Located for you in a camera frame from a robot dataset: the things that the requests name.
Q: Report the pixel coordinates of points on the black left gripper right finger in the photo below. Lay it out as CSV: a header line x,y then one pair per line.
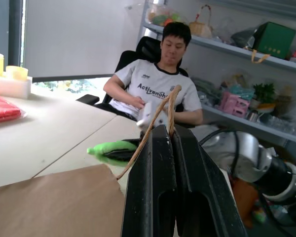
x,y
199,182

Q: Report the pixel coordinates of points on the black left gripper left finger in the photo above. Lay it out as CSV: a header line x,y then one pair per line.
x,y
150,177

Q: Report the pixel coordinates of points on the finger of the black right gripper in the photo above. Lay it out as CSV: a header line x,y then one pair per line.
x,y
121,155
133,141

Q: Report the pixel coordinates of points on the white handheld device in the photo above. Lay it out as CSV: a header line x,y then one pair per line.
x,y
146,112

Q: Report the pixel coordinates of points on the brown paper bag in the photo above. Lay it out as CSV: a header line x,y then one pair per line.
x,y
54,205

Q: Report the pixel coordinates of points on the orange plush toy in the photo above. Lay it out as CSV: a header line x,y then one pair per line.
x,y
245,200

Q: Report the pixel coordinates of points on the plastic bag of toy fruit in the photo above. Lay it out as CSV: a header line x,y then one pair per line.
x,y
162,16

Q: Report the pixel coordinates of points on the dark plastic bag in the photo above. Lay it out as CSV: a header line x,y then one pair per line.
x,y
243,37

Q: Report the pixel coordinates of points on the person's right hand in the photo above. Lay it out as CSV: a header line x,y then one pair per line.
x,y
140,102

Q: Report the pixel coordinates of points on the seated person in white shirt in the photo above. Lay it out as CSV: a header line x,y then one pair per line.
x,y
158,81

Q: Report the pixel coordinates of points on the small green yellow toy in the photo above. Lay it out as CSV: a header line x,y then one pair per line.
x,y
259,214

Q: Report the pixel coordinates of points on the small metal cup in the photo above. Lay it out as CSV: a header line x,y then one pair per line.
x,y
252,116

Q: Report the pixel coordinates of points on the pink toy crate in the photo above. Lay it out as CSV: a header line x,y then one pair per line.
x,y
233,103

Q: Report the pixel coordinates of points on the black office chair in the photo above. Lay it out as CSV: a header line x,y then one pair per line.
x,y
148,49

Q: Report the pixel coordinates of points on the teal packaged item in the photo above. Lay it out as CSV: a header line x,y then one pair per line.
x,y
241,91

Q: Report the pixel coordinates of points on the small green potted plant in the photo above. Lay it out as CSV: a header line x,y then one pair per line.
x,y
264,93

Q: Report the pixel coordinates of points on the red cloth in plastic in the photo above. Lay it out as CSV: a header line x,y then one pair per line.
x,y
2,111

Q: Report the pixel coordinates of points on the white foam block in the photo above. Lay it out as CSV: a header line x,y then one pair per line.
x,y
12,86

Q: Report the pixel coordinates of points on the short yellow plastic container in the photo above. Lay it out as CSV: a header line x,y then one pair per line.
x,y
16,72

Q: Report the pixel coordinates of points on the grey metal shelf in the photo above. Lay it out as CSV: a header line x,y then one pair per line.
x,y
236,50

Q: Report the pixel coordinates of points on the green cardboard box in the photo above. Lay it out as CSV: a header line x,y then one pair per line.
x,y
273,40

